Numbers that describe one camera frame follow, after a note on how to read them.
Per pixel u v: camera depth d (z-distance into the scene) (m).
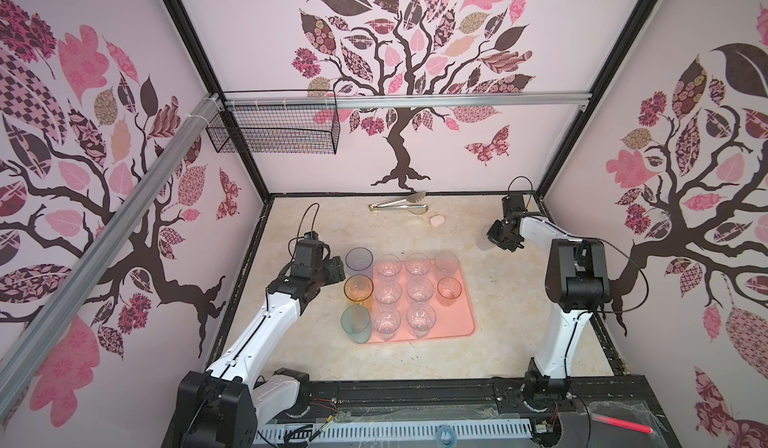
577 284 0.54
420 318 0.86
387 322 0.85
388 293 0.88
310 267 0.62
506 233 0.85
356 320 0.85
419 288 0.89
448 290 0.92
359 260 0.87
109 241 0.53
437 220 1.11
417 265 0.95
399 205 1.18
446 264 0.98
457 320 0.88
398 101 0.92
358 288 0.87
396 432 0.70
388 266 0.95
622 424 0.70
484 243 0.98
